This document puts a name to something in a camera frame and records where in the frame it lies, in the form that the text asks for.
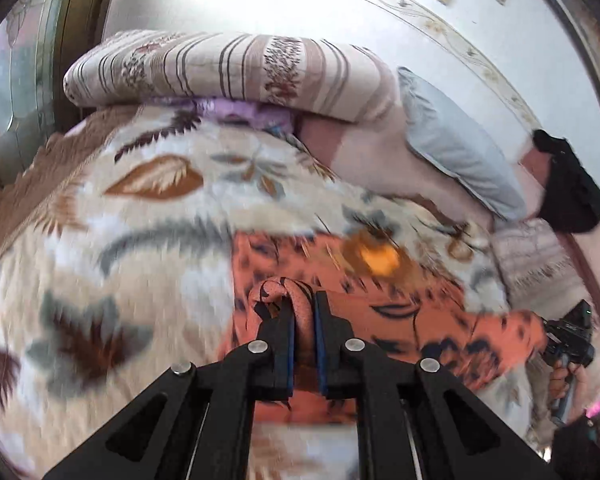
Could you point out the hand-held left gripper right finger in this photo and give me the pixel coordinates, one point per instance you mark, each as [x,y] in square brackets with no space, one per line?
[321,355]

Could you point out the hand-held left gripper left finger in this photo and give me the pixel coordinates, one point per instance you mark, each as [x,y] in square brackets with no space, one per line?
[290,355]

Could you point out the orange black floral garment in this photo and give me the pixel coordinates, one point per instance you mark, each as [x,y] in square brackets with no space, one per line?
[410,325]

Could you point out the person's right hand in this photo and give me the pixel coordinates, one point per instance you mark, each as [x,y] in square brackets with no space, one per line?
[557,382]

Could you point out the small striped cushion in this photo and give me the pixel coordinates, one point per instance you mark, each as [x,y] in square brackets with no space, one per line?
[535,260]

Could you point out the leaf print plush blanket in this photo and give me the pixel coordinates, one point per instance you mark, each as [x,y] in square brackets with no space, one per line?
[145,260]

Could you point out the pink bed sheet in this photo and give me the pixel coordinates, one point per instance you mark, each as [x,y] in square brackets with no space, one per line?
[375,155]

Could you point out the grey pillow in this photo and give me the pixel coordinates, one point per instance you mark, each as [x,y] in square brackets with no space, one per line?
[450,145]

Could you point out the purple cloth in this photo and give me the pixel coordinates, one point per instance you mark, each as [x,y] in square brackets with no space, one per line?
[240,112]

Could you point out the striped beige pillow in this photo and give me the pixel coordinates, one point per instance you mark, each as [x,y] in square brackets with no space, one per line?
[220,67]

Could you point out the patterned glass door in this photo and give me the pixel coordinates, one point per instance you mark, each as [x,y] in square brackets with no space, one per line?
[22,90]

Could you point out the dark wooden door frame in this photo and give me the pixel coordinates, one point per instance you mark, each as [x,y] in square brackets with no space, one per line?
[587,35]

